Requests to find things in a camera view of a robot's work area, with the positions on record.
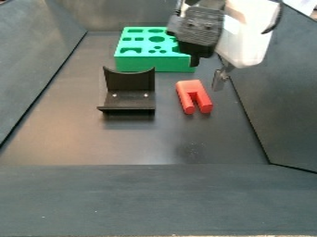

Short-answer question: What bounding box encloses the black ribbed camera mount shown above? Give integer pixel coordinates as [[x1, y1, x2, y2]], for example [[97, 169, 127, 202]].
[[165, 0, 224, 68]]

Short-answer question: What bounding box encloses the black curved stand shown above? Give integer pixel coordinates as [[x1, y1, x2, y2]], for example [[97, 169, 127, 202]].
[[97, 67, 156, 112]]

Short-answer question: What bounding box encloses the red square-circle object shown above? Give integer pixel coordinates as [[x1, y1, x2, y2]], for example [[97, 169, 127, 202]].
[[175, 80, 212, 115]]

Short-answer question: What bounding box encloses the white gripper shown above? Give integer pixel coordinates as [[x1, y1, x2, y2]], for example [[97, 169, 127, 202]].
[[211, 0, 280, 92]]

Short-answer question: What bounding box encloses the green fixture block with cutouts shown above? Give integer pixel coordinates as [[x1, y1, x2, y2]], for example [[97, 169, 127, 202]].
[[113, 26, 195, 72]]

